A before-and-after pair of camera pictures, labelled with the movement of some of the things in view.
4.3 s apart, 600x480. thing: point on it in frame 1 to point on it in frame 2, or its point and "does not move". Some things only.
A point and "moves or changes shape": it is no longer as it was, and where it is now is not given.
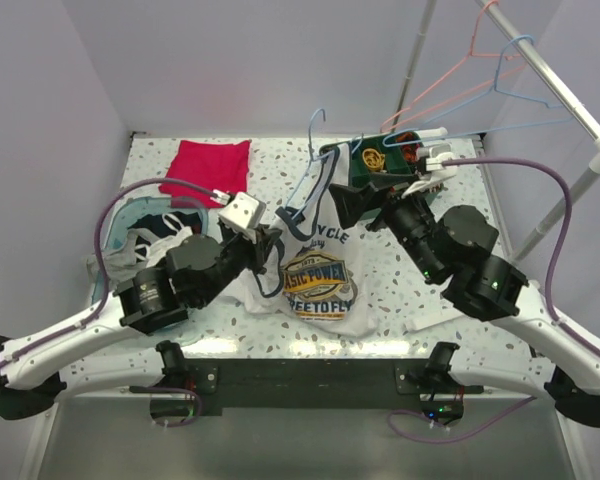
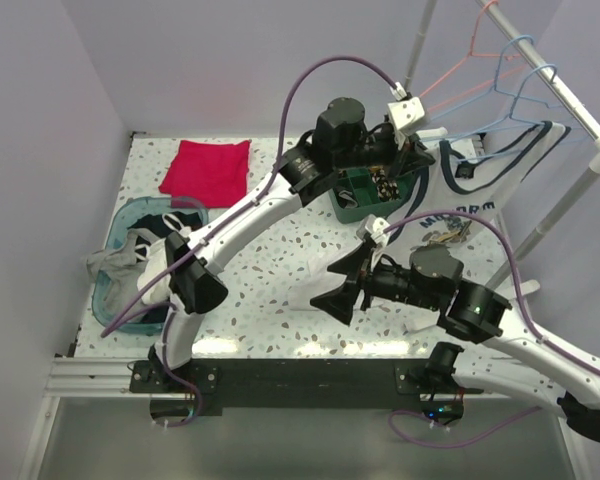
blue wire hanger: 293,213 moves or changes shape
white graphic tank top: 314,271 to 467,182
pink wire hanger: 503,56 does not move
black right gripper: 352,202 to 339,302
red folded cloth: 217,166 does not move
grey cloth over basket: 120,264 does not move
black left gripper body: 240,253 to 389,153
